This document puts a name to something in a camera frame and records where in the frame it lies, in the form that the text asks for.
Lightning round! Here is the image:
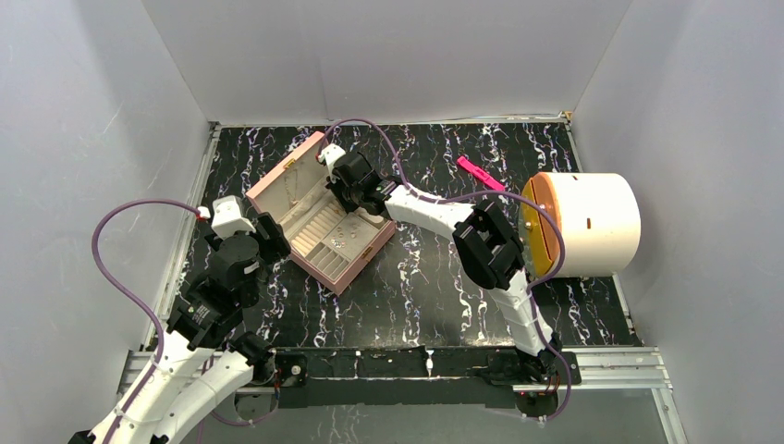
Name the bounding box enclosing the pink plastic clip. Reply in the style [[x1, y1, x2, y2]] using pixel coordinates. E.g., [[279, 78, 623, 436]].
[[456, 155, 506, 191]]

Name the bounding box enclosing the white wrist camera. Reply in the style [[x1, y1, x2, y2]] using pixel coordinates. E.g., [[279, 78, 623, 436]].
[[211, 195, 255, 240], [316, 143, 346, 182]]

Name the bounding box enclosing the white cylinder with orange lid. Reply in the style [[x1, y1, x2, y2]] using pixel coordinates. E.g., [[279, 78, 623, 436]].
[[522, 172, 641, 278]]

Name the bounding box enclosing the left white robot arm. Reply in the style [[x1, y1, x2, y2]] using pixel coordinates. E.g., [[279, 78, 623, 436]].
[[71, 213, 291, 443]]

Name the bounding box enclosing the pink jewelry box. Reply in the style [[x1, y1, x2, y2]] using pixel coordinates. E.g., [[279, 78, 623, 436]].
[[245, 131, 396, 295]]

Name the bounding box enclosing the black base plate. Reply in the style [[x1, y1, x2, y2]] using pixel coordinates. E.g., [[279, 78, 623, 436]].
[[276, 346, 523, 409]]

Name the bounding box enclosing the aluminium frame rail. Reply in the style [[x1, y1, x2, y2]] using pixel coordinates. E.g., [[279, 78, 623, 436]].
[[116, 347, 691, 444]]

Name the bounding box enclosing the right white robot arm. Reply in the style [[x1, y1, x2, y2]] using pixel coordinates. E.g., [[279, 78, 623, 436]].
[[316, 145, 557, 383]]

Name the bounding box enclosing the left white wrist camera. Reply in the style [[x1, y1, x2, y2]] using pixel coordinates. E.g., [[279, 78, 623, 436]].
[[211, 195, 255, 240]]

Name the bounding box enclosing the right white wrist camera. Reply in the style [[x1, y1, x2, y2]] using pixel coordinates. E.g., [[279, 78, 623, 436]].
[[316, 143, 346, 182]]

